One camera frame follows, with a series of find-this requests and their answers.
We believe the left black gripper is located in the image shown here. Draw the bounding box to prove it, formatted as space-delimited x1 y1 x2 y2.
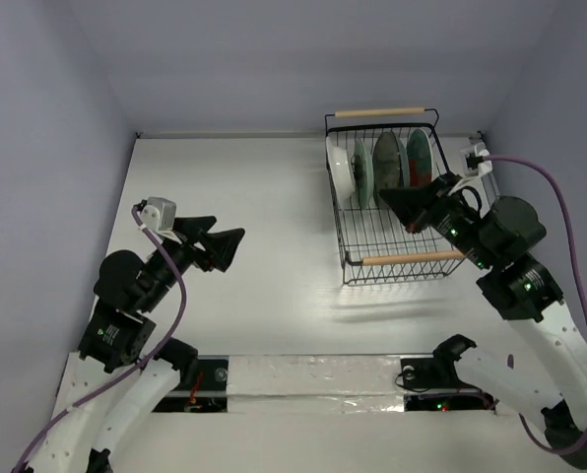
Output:
140 215 245 309

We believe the green flower plate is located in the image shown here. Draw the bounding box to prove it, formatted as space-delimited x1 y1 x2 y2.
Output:
353 138 374 209

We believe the white bowl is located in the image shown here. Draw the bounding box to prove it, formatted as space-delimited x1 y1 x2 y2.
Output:
325 137 356 206

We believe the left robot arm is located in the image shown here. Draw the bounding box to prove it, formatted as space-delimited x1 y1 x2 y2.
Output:
14 209 245 472

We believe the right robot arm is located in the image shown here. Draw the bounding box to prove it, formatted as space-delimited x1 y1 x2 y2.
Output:
378 173 587 470

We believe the grey brown plate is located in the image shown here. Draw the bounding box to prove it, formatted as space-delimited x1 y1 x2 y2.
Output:
372 131 410 209

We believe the teal red plate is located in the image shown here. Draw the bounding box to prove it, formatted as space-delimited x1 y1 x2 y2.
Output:
407 128 432 187

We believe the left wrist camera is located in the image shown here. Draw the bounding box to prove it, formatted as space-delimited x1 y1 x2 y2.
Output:
141 197 176 233

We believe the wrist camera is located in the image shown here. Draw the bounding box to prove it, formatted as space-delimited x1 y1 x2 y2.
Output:
141 197 176 233
451 142 493 193

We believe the black wire dish rack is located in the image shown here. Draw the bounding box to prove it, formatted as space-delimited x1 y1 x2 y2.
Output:
324 107 463 286

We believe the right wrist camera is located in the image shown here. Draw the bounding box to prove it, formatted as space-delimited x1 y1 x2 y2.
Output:
451 142 493 193

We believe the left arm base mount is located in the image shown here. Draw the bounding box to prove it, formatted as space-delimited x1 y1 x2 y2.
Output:
153 357 229 414

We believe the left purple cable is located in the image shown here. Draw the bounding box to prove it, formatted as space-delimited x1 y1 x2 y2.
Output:
13 202 189 473

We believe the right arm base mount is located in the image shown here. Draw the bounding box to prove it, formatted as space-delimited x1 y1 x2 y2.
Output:
394 358 498 412

